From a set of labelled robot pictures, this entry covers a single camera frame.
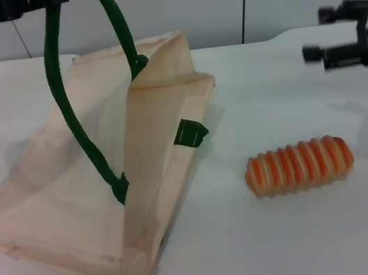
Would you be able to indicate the orange and cream striped bread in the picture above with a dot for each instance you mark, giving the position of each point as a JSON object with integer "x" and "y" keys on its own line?
{"x": 298, "y": 166}

